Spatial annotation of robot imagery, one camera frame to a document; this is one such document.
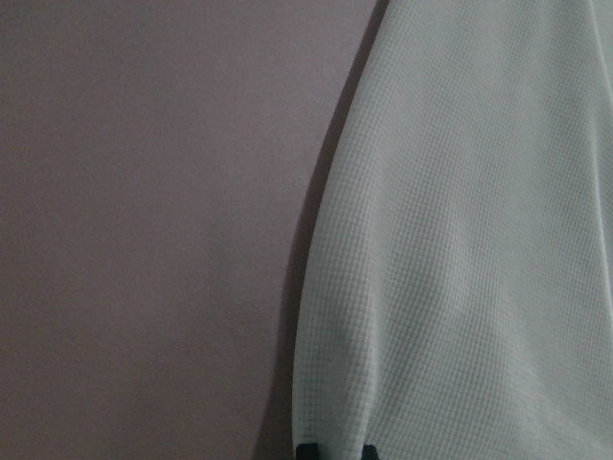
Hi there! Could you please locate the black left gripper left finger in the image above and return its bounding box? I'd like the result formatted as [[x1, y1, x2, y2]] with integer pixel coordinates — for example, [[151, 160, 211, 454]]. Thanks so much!
[[295, 444, 320, 460]]

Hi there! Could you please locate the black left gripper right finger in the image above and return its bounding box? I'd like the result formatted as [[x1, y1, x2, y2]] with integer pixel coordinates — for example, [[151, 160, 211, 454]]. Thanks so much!
[[361, 444, 378, 460]]

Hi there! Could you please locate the olive green long-sleeve shirt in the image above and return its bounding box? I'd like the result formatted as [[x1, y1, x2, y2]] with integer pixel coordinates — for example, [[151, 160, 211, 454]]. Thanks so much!
[[292, 1, 612, 460]]

